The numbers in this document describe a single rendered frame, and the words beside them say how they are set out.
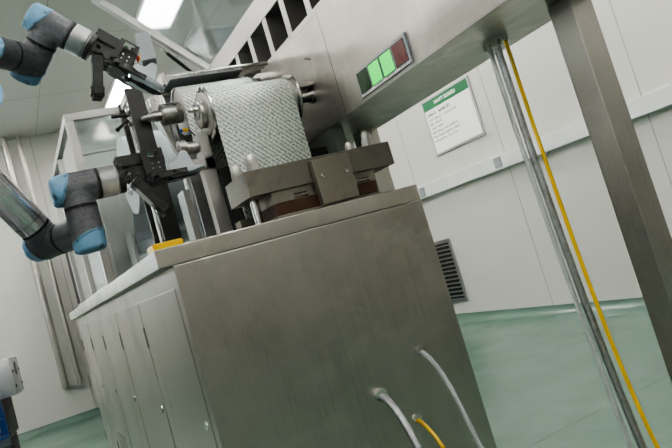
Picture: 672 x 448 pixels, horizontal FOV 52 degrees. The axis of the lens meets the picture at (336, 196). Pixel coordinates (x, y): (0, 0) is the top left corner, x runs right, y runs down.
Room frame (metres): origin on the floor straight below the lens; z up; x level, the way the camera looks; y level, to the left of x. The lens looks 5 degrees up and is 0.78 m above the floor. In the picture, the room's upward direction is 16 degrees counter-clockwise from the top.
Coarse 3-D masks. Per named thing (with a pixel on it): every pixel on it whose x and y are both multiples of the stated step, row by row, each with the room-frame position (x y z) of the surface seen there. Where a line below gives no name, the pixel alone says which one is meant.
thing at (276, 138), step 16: (288, 112) 1.86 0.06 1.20; (224, 128) 1.77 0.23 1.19; (240, 128) 1.79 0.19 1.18; (256, 128) 1.81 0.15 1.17; (272, 128) 1.83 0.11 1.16; (288, 128) 1.85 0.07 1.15; (224, 144) 1.77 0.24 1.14; (240, 144) 1.79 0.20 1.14; (256, 144) 1.81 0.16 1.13; (272, 144) 1.83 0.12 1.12; (288, 144) 1.85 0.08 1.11; (304, 144) 1.87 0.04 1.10; (240, 160) 1.78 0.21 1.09; (272, 160) 1.82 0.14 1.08; (288, 160) 1.84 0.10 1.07
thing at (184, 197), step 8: (160, 128) 2.48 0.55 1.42; (168, 128) 2.46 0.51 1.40; (168, 136) 2.48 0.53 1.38; (176, 152) 2.49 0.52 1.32; (184, 184) 2.50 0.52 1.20; (184, 192) 2.45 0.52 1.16; (184, 200) 2.46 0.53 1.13; (184, 208) 2.48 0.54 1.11; (192, 208) 2.46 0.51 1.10; (184, 216) 2.51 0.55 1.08; (192, 216) 2.45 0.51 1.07; (192, 224) 2.45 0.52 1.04; (192, 232) 2.47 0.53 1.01; (200, 232) 2.46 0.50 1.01; (192, 240) 2.49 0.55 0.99
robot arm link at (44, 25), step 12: (36, 12) 1.61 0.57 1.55; (48, 12) 1.62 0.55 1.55; (24, 24) 1.62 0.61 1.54; (36, 24) 1.61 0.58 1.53; (48, 24) 1.62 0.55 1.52; (60, 24) 1.63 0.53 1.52; (72, 24) 1.65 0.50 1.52; (36, 36) 1.62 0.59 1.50; (48, 36) 1.63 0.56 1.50; (60, 36) 1.63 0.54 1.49
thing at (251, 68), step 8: (248, 64) 2.15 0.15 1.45; (256, 64) 2.16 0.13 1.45; (264, 64) 2.18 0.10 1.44; (184, 72) 2.06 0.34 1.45; (192, 72) 2.07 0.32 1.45; (200, 72) 2.08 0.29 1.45; (208, 72) 2.09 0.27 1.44; (216, 72) 2.11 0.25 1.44; (224, 72) 2.11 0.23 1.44; (232, 72) 2.14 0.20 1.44; (240, 72) 2.16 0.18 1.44; (248, 72) 2.22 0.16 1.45; (256, 72) 2.24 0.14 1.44; (160, 80) 2.03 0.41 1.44; (168, 80) 2.07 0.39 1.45; (176, 80) 2.05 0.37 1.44; (184, 80) 2.08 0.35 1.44; (192, 80) 2.10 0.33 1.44; (200, 80) 2.12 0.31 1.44; (208, 80) 2.15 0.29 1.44; (216, 80) 2.17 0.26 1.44; (168, 88) 2.11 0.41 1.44
